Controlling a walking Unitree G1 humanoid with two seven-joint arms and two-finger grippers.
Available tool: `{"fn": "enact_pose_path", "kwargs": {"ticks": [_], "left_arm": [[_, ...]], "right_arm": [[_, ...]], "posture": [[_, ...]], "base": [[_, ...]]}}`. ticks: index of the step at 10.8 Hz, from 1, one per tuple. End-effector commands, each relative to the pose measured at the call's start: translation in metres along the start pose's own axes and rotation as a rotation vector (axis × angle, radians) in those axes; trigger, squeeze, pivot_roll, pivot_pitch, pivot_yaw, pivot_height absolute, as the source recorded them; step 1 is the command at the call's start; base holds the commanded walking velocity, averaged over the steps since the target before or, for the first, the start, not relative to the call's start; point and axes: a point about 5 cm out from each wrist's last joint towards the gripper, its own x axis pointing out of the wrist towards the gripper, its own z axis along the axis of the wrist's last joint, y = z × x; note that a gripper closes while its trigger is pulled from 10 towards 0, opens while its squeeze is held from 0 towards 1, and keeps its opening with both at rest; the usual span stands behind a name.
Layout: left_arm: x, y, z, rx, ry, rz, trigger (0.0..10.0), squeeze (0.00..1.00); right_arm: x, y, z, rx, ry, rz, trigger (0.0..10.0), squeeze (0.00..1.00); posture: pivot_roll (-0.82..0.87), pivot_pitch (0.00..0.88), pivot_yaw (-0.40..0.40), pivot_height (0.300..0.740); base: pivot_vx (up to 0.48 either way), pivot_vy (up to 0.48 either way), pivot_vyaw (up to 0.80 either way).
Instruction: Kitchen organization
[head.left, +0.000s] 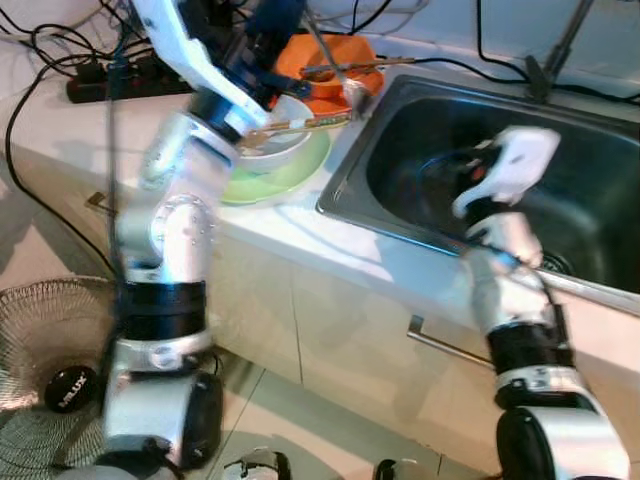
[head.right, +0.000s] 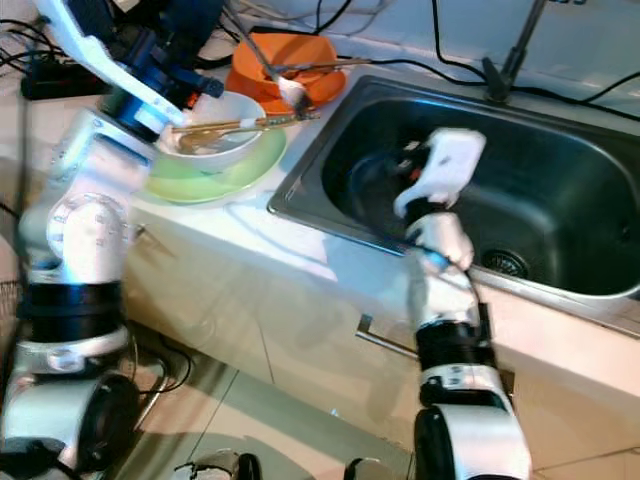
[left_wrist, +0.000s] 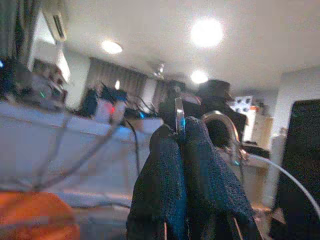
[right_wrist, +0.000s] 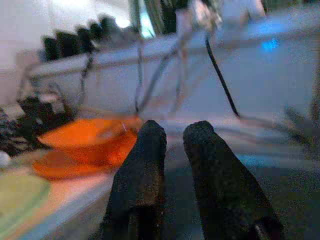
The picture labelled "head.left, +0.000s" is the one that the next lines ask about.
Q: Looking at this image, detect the white bowl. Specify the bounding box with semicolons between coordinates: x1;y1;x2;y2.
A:
234;94;317;173

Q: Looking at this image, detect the steel kitchen sink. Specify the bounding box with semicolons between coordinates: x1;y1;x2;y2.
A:
317;74;640;313

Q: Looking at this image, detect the orange bowl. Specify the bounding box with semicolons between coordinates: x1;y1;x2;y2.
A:
274;33;387;117

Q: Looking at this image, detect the silver metal spoon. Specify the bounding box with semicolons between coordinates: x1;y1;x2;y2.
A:
300;10;373;111

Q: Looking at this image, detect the light green plate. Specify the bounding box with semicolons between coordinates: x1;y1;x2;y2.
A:
214;125;333;207

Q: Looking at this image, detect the bronze long utensil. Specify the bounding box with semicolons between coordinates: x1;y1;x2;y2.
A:
300;56;417;81

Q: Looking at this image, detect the sink drain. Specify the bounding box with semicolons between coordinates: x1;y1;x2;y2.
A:
538;252;573;279

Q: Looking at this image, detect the black power strip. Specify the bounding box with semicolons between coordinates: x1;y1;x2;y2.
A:
65;52;197;104

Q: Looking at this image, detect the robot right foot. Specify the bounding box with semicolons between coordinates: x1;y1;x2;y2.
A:
374;457;423;480

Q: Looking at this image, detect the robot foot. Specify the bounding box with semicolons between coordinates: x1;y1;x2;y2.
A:
374;457;423;480
220;449;293;480

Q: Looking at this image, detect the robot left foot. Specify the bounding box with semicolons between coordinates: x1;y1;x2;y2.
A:
220;449;293;480

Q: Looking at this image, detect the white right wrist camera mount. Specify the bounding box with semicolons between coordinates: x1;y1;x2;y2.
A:
452;126;562;219

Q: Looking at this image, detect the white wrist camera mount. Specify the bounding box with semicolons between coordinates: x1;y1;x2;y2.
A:
452;126;562;219
128;0;273;136

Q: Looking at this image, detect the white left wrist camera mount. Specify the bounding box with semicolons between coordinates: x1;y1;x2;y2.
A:
128;0;273;136

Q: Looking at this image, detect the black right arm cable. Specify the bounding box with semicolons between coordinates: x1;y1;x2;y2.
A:
465;222;567;336

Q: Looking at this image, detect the long black power cable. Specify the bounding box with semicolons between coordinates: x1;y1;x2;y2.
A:
3;60;116;276

